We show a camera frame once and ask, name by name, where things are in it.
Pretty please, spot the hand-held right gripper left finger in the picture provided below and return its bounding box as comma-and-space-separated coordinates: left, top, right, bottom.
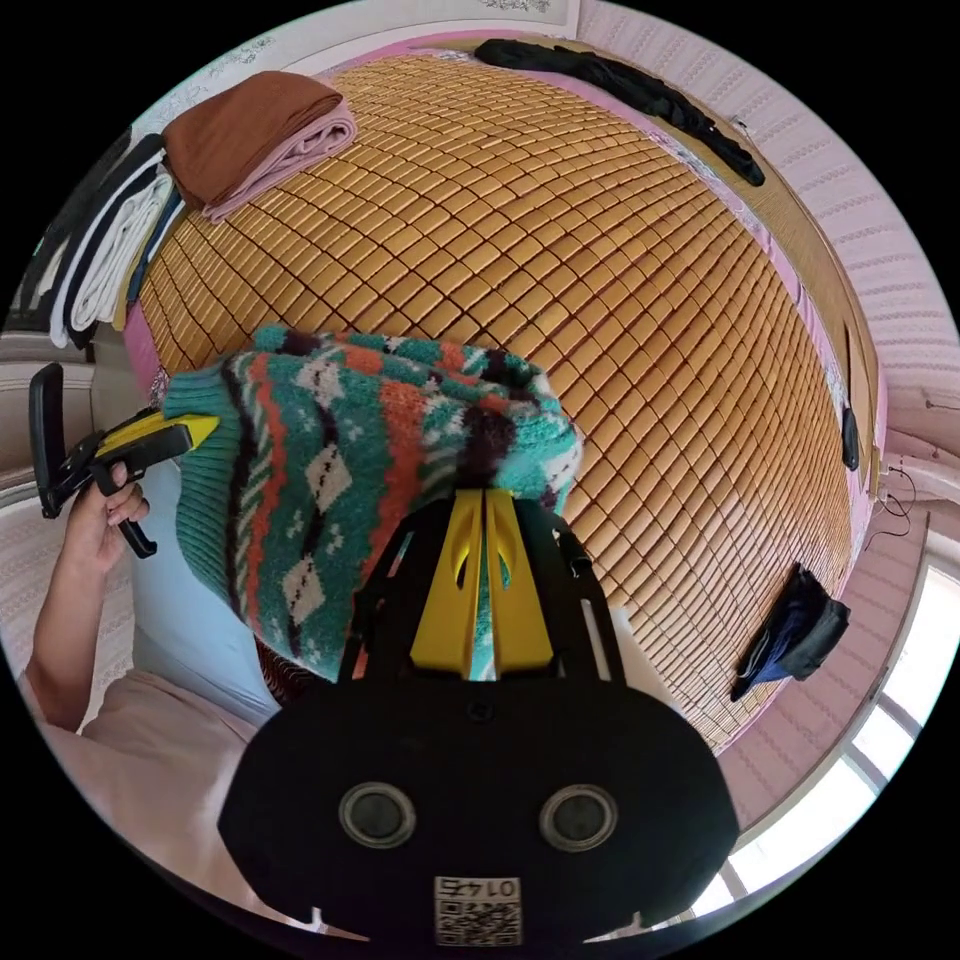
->
410, 488, 486, 670

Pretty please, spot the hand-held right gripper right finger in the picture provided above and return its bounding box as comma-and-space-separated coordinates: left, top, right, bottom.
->
486, 488, 557, 681

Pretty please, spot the patterned wool sweater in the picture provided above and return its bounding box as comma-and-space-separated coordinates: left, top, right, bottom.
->
161, 323, 583, 685

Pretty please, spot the person's left forearm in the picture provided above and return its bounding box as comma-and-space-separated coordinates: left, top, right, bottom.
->
26, 536, 125, 733

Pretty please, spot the person's left hand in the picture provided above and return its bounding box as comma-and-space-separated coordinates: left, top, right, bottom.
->
62, 461, 151, 580

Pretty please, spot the dark folded garment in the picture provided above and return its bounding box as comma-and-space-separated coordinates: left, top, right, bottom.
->
730, 562, 853, 703

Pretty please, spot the person's body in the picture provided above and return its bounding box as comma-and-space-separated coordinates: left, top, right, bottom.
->
18, 457, 320, 935

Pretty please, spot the pile of clothes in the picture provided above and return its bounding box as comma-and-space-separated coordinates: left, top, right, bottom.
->
29, 71, 358, 351

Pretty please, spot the bed with bamboo mat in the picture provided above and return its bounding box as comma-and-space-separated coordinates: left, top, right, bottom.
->
123, 33, 891, 756

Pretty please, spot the window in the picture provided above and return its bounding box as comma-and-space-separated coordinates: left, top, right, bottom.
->
674, 562, 960, 925

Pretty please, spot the long black garment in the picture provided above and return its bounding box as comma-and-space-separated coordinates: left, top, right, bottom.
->
473, 37, 767, 189

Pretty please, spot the black cable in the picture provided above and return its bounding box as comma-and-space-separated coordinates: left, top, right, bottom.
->
869, 463, 915, 543

